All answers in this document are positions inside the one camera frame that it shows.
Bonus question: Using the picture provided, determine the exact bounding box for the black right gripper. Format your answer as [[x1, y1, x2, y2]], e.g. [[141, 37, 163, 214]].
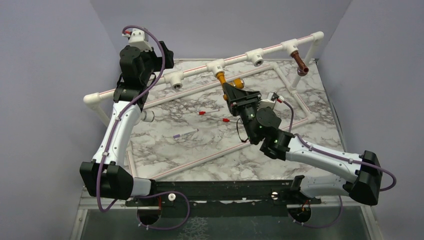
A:
[[222, 84, 262, 144]]

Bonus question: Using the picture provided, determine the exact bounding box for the orange water faucet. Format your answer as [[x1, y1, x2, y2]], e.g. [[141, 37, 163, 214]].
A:
[[215, 71, 245, 101]]

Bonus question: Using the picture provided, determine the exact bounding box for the white PVC pipe frame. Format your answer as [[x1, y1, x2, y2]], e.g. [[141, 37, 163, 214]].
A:
[[82, 31, 325, 181]]

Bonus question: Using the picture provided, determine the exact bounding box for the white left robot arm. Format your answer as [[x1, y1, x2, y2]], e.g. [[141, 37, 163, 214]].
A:
[[79, 41, 174, 206]]

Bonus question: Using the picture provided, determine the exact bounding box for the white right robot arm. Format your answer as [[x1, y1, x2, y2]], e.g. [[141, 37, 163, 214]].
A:
[[222, 83, 383, 206]]

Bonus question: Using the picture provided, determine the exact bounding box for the brown water faucet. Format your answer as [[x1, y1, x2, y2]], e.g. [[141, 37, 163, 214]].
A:
[[290, 50, 309, 77]]

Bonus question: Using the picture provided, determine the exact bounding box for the red capped white stick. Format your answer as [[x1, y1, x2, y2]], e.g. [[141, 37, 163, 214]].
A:
[[198, 109, 220, 116]]

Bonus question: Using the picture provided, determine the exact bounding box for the purple capped white stick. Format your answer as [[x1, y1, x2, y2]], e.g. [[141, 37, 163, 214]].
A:
[[172, 129, 199, 139]]

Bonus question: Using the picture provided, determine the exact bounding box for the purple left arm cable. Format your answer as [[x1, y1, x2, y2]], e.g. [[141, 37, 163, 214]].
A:
[[96, 25, 167, 213]]

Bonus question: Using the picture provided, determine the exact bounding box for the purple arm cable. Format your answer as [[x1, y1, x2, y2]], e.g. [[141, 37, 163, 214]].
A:
[[281, 99, 397, 192], [96, 25, 167, 213]]

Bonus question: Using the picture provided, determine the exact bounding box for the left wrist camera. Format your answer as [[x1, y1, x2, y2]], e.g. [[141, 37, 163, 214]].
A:
[[122, 28, 153, 52]]

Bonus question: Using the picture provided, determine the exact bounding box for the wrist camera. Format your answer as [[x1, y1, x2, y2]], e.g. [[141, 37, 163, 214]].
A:
[[258, 92, 285, 110], [122, 28, 153, 52]]

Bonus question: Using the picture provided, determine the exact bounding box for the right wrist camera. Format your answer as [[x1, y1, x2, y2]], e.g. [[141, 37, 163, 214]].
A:
[[258, 92, 285, 110]]

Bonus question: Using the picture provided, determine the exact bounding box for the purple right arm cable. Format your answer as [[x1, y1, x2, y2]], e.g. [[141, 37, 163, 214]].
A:
[[281, 99, 397, 192]]

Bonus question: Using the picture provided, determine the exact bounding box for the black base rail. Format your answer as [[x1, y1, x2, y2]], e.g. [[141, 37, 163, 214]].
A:
[[125, 176, 321, 218]]

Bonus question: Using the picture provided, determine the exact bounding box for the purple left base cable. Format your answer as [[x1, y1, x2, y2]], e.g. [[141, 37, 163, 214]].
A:
[[136, 191, 192, 232]]

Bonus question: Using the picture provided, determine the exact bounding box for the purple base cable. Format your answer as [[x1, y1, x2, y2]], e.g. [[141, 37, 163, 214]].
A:
[[287, 193, 343, 229], [136, 191, 192, 232]]

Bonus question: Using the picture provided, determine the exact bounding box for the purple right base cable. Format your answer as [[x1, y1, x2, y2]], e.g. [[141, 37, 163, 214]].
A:
[[287, 193, 343, 229]]

